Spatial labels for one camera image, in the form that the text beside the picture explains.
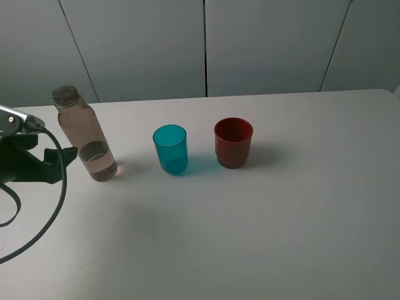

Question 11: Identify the transparent brown plastic bottle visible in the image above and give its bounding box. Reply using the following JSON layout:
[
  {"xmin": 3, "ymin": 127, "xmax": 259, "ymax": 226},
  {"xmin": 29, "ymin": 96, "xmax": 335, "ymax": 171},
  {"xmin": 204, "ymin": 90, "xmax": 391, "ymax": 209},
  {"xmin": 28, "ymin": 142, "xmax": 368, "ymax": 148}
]
[{"xmin": 52, "ymin": 86, "xmax": 118, "ymax": 182}]

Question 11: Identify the red plastic cup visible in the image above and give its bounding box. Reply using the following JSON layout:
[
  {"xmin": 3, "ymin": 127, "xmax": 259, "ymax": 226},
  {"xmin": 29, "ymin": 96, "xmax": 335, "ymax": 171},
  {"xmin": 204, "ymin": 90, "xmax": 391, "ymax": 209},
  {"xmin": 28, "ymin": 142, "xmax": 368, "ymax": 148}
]
[{"xmin": 214, "ymin": 117, "xmax": 254, "ymax": 169}]

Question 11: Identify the translucent teal plastic cup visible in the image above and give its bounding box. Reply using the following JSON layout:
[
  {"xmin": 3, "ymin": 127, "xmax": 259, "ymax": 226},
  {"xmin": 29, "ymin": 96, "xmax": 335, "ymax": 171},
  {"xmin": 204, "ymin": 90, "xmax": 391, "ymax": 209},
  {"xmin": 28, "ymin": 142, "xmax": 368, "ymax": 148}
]
[{"xmin": 152, "ymin": 124, "xmax": 188, "ymax": 175}]

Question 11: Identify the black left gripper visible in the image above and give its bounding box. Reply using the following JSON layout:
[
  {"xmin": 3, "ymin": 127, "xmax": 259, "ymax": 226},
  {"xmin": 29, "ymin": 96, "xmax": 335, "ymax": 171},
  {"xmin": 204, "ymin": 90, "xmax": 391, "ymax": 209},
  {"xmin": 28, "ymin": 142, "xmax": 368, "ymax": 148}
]
[{"xmin": 1, "ymin": 134, "xmax": 78, "ymax": 184}]

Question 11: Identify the black camera cable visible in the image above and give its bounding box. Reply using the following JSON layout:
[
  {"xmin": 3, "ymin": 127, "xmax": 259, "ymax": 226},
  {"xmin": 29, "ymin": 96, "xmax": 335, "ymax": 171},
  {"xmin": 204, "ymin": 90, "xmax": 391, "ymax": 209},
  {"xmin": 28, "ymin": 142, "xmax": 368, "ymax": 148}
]
[{"xmin": 0, "ymin": 122, "xmax": 68, "ymax": 265}]

